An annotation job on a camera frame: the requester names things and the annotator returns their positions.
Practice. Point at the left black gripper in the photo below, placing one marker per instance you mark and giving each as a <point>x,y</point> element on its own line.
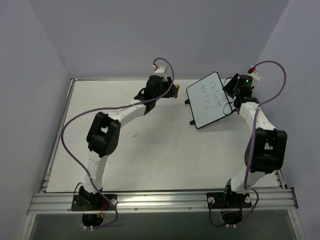
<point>169,87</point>

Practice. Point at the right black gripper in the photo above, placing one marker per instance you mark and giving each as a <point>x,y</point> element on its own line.
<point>229,86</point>

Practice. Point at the small whiteboard black frame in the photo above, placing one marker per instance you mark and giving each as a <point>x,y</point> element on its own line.
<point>208,101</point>

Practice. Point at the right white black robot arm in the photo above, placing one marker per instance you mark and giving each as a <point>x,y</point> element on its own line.
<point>265,151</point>

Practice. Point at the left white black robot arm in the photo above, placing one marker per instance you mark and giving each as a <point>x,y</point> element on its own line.
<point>104,133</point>

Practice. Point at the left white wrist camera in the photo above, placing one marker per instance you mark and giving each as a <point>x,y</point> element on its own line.
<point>161,71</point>

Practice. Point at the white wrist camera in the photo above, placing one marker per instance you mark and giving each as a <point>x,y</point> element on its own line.
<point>161,71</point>
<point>252,71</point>

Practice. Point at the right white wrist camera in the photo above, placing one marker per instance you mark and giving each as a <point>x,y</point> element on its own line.
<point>252,71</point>

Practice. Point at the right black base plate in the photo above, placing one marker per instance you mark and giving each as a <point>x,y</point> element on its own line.
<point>220,200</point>

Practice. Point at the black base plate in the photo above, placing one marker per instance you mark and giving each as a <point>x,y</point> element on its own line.
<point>220,200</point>
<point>110,201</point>

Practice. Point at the aluminium front rail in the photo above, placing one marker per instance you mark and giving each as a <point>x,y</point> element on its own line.
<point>270,198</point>

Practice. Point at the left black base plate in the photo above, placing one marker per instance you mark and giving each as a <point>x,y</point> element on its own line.
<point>110,201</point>

